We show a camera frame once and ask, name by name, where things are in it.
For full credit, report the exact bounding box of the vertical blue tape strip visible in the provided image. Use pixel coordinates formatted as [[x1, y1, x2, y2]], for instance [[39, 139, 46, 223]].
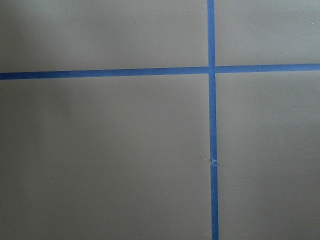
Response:
[[207, 0, 219, 240]]

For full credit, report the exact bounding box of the horizontal blue tape strip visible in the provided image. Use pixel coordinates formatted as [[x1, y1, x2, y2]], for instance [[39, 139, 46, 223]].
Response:
[[0, 63, 320, 81]]

